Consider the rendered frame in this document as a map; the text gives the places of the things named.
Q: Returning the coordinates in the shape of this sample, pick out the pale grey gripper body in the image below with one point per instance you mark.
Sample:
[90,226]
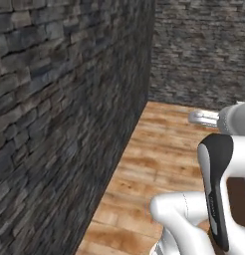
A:
[203,118]

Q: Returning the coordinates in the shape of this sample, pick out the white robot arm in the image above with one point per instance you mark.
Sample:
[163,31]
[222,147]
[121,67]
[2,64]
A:
[181,212]

